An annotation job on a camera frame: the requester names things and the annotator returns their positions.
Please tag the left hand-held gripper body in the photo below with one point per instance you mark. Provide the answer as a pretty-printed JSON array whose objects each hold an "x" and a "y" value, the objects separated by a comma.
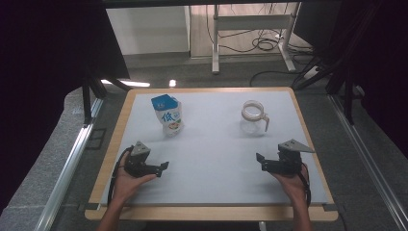
[{"x": 138, "y": 160}]

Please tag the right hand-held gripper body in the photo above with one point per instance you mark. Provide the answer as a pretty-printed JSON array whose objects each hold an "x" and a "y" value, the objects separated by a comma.
[{"x": 288, "y": 160}]

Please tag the clear glass pitcher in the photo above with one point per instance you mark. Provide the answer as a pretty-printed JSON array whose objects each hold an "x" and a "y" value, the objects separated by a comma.
[{"x": 253, "y": 125}]

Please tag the blue and white milk pouch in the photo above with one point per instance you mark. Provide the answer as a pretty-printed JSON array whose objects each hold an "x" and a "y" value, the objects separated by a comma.
[{"x": 168, "y": 118}]

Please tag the person's right hand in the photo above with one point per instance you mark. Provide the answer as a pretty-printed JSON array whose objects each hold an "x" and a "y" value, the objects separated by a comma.
[{"x": 296, "y": 187}]

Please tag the person's left hand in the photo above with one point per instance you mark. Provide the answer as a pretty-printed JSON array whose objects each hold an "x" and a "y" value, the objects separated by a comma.
[{"x": 125, "y": 186}]

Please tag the black floor outlet cover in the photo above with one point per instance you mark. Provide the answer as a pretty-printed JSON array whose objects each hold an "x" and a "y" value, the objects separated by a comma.
[{"x": 95, "y": 138}]

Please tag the white table mat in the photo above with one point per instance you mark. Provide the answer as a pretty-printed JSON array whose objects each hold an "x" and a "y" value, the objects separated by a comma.
[{"x": 208, "y": 154}]

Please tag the wooden table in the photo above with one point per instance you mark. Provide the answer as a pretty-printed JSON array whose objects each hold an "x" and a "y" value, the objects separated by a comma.
[{"x": 208, "y": 213}]

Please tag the black stand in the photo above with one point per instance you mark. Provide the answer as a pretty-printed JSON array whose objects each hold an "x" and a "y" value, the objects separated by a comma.
[
  {"x": 86, "y": 102},
  {"x": 348, "y": 102}
]

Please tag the white power strip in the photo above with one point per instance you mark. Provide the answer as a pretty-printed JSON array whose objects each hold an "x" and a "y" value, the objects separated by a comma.
[{"x": 310, "y": 73}]

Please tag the white cabinet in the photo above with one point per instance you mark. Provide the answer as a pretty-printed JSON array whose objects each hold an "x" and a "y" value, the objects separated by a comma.
[{"x": 147, "y": 29}]

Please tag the dark curtain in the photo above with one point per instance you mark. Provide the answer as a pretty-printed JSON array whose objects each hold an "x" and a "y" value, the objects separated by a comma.
[
  {"x": 385, "y": 64},
  {"x": 41, "y": 64}
]

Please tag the aluminium rail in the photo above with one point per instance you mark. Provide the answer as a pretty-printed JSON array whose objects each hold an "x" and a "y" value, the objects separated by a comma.
[
  {"x": 369, "y": 163},
  {"x": 69, "y": 173}
]

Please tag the white metal desk frame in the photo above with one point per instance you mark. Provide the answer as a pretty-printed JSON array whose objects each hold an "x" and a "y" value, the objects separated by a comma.
[{"x": 253, "y": 22}]

